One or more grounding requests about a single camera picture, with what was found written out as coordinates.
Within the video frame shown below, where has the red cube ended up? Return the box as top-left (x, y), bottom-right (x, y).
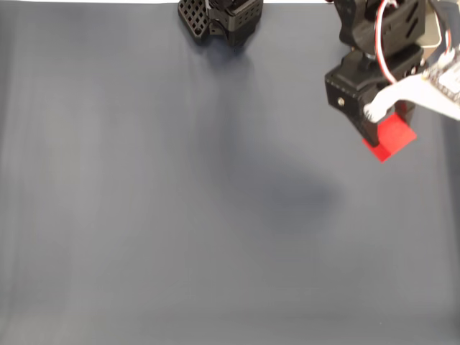
top-left (362, 113), bottom-right (418, 164)

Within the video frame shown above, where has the grey table mat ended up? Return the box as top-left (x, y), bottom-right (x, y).
top-left (0, 2), bottom-right (460, 345)

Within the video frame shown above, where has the black camera cable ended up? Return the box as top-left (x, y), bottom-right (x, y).
top-left (429, 0), bottom-right (456, 57)

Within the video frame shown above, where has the red white servo cable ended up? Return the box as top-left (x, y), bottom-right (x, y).
top-left (374, 0), bottom-right (400, 86)

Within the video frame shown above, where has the camera board on white mount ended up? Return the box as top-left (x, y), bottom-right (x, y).
top-left (363, 46), bottom-right (460, 123)

